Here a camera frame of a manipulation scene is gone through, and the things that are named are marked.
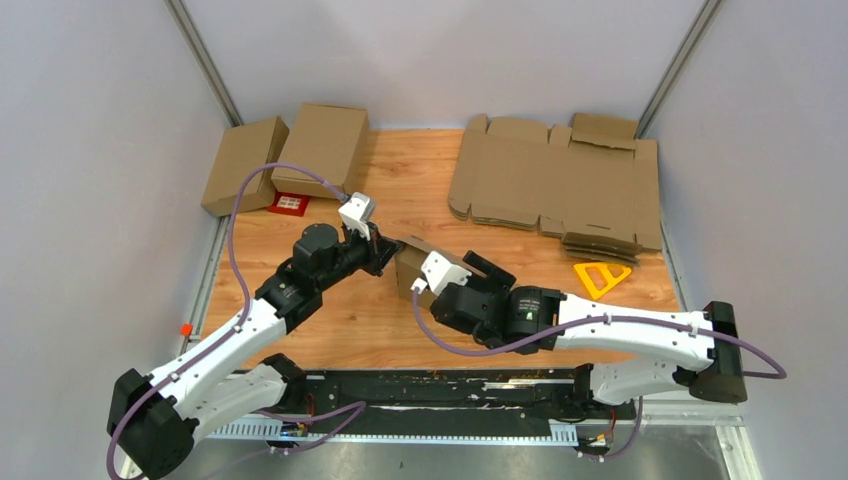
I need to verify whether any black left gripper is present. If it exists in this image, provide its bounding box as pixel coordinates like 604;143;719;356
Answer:
318;221;404;293

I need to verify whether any brown cardboard box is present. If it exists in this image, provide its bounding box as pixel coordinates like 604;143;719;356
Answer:
393;235;484;301

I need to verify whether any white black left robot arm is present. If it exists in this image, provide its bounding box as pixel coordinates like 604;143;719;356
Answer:
106;222;402;479

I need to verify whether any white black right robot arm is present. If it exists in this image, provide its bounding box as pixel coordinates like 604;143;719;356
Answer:
410;251;748;418

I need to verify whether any folded cardboard box right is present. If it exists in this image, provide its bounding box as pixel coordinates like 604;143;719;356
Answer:
278;103;370;195

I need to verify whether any folded cardboard box left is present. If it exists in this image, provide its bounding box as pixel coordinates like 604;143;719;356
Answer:
201;116;289;217

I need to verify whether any red card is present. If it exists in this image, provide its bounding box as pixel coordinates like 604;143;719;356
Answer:
267;192;311;217

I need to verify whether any yellow plastic triangle tool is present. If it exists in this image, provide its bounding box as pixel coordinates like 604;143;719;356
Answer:
573;262;633;300

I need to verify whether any stack of flat cardboard sheets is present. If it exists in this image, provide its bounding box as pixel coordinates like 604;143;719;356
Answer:
447;113;663;266

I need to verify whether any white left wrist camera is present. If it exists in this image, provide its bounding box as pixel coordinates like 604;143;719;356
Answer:
338;192;376;241

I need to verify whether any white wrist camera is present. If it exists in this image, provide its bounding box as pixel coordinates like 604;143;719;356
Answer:
410;251;472;296
338;192;376;241

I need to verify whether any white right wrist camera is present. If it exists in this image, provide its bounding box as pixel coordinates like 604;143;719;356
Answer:
410;251;472;296

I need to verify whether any black metal base rail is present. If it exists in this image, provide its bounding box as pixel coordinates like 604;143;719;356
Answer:
207;368;637;446

